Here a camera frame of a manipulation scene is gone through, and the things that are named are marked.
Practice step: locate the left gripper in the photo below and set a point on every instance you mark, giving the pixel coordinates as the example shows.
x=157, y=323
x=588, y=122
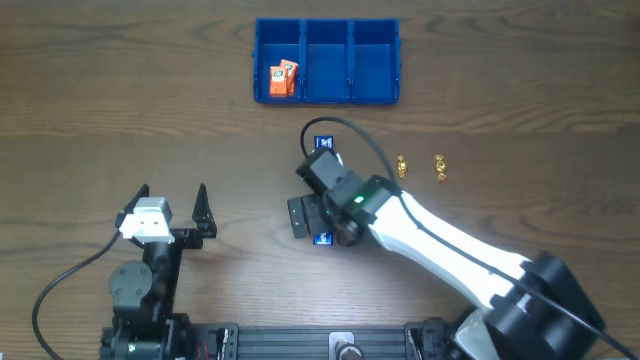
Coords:
x=187, y=238

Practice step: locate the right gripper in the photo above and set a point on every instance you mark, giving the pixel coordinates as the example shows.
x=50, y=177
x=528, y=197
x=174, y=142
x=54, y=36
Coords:
x=306, y=217

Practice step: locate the orange candy box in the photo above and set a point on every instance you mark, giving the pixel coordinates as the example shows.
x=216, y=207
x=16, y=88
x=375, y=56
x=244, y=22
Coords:
x=293, y=67
x=278, y=84

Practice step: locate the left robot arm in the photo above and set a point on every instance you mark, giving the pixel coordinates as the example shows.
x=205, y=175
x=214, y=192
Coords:
x=160, y=280

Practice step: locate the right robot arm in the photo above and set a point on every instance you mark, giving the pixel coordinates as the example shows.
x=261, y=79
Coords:
x=440, y=245

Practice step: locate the blue candy pack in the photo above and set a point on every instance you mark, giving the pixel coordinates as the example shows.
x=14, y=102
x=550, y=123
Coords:
x=323, y=240
x=324, y=141

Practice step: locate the gold wrapped candy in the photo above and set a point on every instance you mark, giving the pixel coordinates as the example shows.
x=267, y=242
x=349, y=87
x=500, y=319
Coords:
x=440, y=167
x=401, y=167

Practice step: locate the blue tray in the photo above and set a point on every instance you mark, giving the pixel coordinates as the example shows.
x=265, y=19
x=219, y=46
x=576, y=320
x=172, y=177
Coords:
x=350, y=75

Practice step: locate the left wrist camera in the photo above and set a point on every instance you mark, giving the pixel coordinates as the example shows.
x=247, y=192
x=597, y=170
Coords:
x=147, y=220

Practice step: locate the mounting rail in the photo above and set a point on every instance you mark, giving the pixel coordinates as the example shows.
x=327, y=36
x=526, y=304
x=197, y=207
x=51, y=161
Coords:
x=290, y=345

